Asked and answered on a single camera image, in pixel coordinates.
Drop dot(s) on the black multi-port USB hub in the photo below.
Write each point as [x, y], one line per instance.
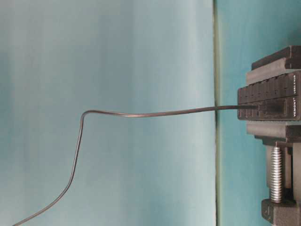
[278, 99]

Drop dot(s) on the black bench vise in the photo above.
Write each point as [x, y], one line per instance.
[283, 134]

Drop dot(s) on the silver vise screw with crank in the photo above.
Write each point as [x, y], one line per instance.
[276, 175]

